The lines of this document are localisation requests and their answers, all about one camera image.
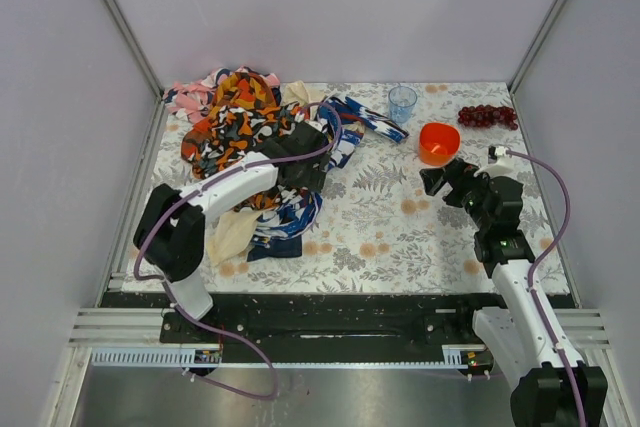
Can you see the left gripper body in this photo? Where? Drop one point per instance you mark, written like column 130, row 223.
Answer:
column 310, row 134

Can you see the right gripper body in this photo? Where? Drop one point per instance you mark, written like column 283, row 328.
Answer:
column 449, row 183

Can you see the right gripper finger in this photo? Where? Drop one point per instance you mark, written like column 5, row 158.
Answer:
column 433, row 179
column 459, row 168

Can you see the orange camouflage cloth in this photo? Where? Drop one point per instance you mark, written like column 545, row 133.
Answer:
column 243, row 114

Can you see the blue white patterned cloth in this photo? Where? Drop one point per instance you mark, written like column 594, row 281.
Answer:
column 299, row 211

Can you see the dark blue denim jeans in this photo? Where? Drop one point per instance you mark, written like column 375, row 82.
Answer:
column 279, row 249

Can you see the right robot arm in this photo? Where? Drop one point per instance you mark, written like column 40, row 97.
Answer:
column 551, row 383

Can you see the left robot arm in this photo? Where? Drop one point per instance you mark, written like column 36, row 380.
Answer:
column 170, row 236

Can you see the pink patterned cloth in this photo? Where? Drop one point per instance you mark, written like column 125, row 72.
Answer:
column 192, row 101

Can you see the cream cloth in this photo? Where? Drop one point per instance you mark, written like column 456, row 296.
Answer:
column 235, row 230

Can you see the orange plastic bowl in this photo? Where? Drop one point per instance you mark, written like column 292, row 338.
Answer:
column 438, row 144

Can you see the red grape bunch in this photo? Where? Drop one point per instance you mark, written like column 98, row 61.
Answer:
column 485, row 116

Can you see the floral table mat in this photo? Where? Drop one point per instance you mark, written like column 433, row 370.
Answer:
column 377, row 232

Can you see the clear blue plastic cup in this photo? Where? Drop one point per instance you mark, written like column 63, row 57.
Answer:
column 402, row 100

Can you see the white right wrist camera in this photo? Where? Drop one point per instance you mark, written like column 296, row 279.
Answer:
column 502, row 162

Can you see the grey slotted cable duct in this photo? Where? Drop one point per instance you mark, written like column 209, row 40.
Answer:
column 309, row 356

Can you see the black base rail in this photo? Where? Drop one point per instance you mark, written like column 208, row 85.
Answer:
column 260, row 323

